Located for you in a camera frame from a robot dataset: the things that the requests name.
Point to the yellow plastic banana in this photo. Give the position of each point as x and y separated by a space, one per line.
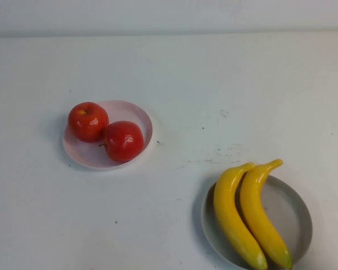
228 208
259 208

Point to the pink round plate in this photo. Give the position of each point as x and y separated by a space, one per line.
126 108

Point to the grey round plate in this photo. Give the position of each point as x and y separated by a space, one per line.
293 208

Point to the red apple with yellow top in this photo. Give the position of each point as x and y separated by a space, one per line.
88 122

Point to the dark red apple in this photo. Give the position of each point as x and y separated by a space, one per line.
124 142

